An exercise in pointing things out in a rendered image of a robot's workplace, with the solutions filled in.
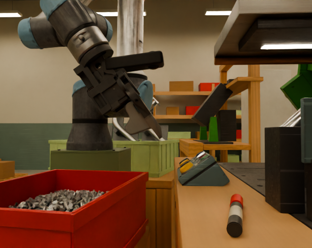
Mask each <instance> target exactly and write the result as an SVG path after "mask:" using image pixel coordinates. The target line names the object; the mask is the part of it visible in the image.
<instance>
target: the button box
mask: <svg viewBox="0 0 312 248"><path fill-rule="evenodd" d="M203 153H204V154H206V155H208V156H207V157H206V158H204V159H203V160H201V158H200V159H199V157H198V155H197V156H195V157H194V158H192V159H191V160H189V161H190V162H191V163H192V164H193V166H192V167H191V168H190V169H188V170H187V171H185V172H183V173H181V172H180V167H179V168H178V169H177V173H178V180H179V182H180V183H181V184H182V186H225V185H226V184H227V183H229V182H230V180H229V178H228V177H227V175H226V174H225V173H224V171H223V170H222V168H221V167H220V166H219V164H218V163H217V162H216V160H215V159H214V157H213V156H211V155H210V154H208V153H206V152H204V151H203ZM206 155H204V156H206Z"/></svg>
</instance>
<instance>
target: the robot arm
mask: <svg viewBox="0 0 312 248"><path fill-rule="evenodd" d="M91 1H94V0H40V7H41V9H42V12H41V13H40V14H39V15H38V16H36V17H29V18H26V19H23V20H21V21H20V23H19V25H18V35H19V38H20V40H21V42H22V43H23V44H24V45H25V46H26V47H27V48H30V49H43V48H54V47H67V48H68V49H69V51H70V52H71V54H72V55H73V57H74V58H75V59H76V61H77V62H78V64H79V65H78V66H77V67H76V68H74V69H73V70H74V72H75V73H76V75H78V76H79V77H80V78H81V80H79V81H77V82H75V83H74V85H73V93H72V128H71V131H70V134H69V137H68V140H67V143H66V149H67V150H73V151H99V150H112V149H113V142H112V139H111V135H110V132H109V129H108V118H129V120H128V122H127V124H126V126H125V130H126V132H127V133H128V134H137V133H140V132H143V131H146V130H148V129H152V130H153V131H154V132H155V134H156V135H157V136H158V138H159V139H160V138H162V132H161V127H160V125H159V124H158V122H157V121H156V119H155V118H154V116H153V115H152V113H151V112H150V109H151V106H152V102H153V85H152V83H151V81H149V80H148V77H147V75H146V74H145V73H144V72H143V70H146V69H151V70H155V69H158V68H161V67H164V60H163V54H162V51H150V52H146V53H143V23H144V1H145V0H118V20H117V56H116V57H112V55H113V53H114V51H113V50H112V48H111V47H110V45H109V42H110V40H111V38H112V34H113V30H112V26H111V24H110V22H109V21H108V20H107V19H106V18H105V17H104V16H103V15H101V14H98V13H96V12H95V11H93V10H91V9H90V8H89V7H88V5H89V4H90V2H91ZM99 67H100V68H99Z"/></svg>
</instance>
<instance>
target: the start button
mask: <svg viewBox="0 0 312 248"><path fill-rule="evenodd" d="M192 166H193V164H192V163H191V162H189V163H187V164H185V165H184V166H182V167H181V168H180V172H181V173H183V172H185V171H187V170H188V169H190V168H191V167H192Z"/></svg>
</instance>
